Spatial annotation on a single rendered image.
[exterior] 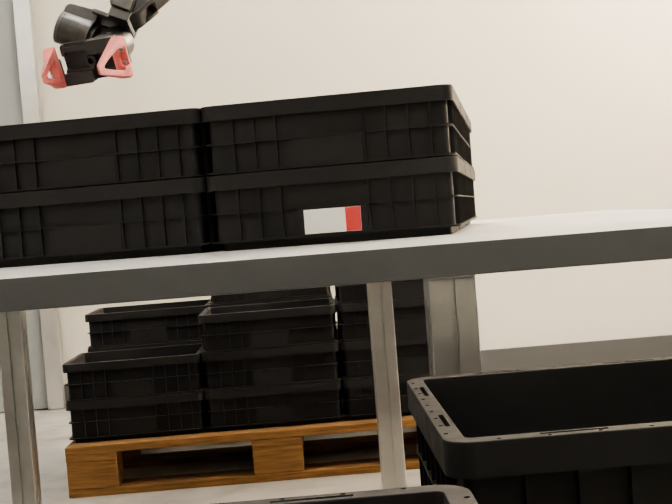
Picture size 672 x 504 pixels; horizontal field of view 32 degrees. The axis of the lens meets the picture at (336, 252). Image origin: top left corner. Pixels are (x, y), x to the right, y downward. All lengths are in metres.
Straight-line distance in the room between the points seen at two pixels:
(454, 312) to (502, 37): 3.76
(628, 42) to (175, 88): 1.98
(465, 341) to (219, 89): 3.71
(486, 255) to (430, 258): 0.07
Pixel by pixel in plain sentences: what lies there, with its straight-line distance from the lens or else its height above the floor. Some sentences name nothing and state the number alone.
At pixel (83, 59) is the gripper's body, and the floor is 1.03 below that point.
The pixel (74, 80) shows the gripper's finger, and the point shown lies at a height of 1.00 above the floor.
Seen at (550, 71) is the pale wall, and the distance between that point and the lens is 5.18.
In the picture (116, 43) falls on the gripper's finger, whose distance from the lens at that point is 1.89.
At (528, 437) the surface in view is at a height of 0.59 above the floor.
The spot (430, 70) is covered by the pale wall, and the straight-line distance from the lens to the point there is 5.10.
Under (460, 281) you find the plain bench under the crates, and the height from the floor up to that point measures 0.65.
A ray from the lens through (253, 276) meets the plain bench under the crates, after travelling 1.38.
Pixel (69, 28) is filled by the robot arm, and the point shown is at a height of 1.09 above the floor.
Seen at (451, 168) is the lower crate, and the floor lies 0.80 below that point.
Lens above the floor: 0.75
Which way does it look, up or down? 2 degrees down
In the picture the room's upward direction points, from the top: 4 degrees counter-clockwise
